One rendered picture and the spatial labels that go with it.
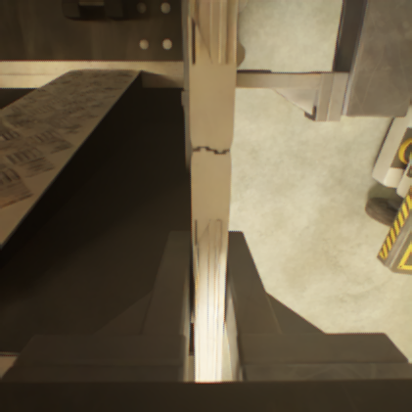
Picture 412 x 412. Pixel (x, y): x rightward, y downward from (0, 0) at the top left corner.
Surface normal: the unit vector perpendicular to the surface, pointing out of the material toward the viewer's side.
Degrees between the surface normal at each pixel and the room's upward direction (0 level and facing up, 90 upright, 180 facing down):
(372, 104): 0
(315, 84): 0
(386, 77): 0
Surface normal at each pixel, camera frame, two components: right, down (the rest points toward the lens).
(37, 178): 0.00, -0.81
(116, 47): 0.01, 0.44
